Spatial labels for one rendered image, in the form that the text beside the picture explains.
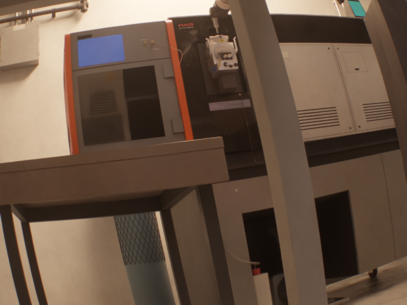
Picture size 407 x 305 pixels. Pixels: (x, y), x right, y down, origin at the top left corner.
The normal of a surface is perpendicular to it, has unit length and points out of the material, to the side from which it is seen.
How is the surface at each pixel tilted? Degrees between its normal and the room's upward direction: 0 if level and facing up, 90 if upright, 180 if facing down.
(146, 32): 90
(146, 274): 90
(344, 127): 90
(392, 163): 90
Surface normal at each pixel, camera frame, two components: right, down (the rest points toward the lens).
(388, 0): -0.06, -0.22
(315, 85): 0.23, -0.27
